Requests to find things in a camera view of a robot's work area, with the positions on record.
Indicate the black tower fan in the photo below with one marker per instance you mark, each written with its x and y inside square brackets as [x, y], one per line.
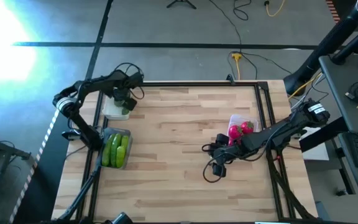
[322, 46]

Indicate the black tripod legs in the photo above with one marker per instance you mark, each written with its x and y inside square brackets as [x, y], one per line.
[182, 2]

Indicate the grey translucent plastic bin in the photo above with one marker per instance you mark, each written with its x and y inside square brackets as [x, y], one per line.
[129, 132]

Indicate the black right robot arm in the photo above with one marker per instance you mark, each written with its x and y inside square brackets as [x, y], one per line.
[275, 135]

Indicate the black desk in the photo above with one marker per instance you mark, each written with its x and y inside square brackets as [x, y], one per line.
[340, 93]

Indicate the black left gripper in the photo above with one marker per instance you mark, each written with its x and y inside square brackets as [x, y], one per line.
[129, 81]

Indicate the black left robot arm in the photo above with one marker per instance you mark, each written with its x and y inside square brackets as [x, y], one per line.
[85, 87]

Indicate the long dark green cucumber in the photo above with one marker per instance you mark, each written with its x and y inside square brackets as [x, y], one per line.
[107, 152]

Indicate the white plastic bin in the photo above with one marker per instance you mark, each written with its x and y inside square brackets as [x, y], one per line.
[112, 112]

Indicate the black device with lens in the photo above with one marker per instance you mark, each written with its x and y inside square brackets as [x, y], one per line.
[121, 218]

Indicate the white box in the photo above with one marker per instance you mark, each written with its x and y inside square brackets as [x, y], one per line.
[317, 154]

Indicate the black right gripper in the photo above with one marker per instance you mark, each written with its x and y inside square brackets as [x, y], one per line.
[228, 152]

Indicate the black cabinet with striped tape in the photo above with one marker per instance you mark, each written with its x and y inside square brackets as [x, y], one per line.
[42, 186]

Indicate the black frame clamp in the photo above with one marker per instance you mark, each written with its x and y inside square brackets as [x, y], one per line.
[230, 79]

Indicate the black pole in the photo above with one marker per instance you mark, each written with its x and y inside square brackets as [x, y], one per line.
[353, 43]

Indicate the black aluminium table frame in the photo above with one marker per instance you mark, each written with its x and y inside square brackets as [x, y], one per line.
[197, 83]

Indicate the clear plastic bin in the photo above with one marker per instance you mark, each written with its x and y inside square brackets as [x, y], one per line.
[241, 119]

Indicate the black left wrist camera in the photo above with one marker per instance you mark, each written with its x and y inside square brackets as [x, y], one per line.
[130, 104]

